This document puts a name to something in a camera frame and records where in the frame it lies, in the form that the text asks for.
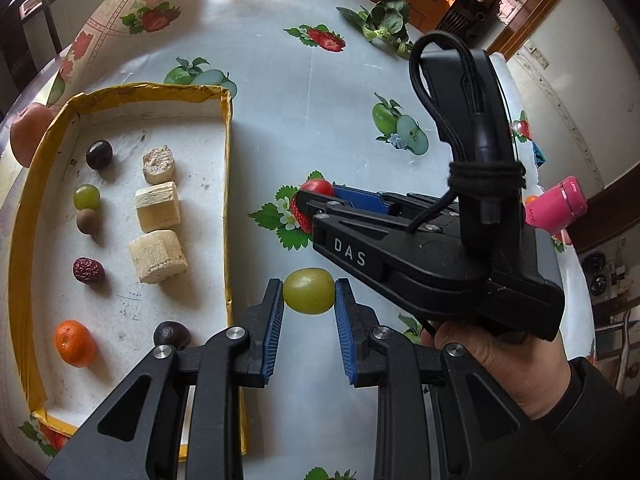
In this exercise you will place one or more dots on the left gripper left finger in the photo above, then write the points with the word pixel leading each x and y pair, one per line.
pixel 175 397

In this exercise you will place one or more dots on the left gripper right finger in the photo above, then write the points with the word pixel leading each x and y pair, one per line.
pixel 440 413

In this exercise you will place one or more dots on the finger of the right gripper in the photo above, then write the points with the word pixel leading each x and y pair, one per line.
pixel 319 208
pixel 383 203

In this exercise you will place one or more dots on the red cherry tomato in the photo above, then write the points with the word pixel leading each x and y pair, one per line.
pixel 318 186

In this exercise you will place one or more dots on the green grape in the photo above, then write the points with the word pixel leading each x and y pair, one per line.
pixel 87 196
pixel 309 291

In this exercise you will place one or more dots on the person right hand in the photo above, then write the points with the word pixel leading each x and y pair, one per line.
pixel 534 372

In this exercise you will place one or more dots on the dark cherry near gripper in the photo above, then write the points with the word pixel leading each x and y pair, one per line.
pixel 172 333

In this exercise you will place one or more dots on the pink cylindrical bottle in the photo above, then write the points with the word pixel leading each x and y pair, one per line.
pixel 555 209

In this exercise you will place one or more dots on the fruit print tablecloth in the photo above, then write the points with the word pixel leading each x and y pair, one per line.
pixel 310 97

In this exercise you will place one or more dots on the small tangerine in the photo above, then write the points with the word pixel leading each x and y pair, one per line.
pixel 74 343

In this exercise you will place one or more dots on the pale cake block middle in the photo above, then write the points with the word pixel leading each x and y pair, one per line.
pixel 158 207

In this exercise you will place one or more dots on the pale cake block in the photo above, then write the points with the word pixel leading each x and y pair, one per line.
pixel 158 207
pixel 156 256

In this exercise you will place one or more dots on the beige cake chunk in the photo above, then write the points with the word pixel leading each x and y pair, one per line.
pixel 158 165

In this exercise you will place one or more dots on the pale cake block near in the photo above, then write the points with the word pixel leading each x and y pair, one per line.
pixel 156 256

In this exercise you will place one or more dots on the dried red jujube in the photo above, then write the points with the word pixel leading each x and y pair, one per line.
pixel 88 271

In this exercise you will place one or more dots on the bok choy greens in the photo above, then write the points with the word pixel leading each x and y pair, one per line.
pixel 387 22

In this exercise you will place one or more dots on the shallow tray with yellow tape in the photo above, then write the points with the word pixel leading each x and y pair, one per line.
pixel 120 313

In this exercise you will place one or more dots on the dark cherry far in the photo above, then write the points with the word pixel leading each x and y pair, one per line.
pixel 99 155

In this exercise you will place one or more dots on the brown longan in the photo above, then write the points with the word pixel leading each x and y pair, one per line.
pixel 87 221

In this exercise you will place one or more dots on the green grape in tray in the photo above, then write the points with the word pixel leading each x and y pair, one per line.
pixel 87 196

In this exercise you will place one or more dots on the red apple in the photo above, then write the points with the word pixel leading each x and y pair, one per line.
pixel 27 130

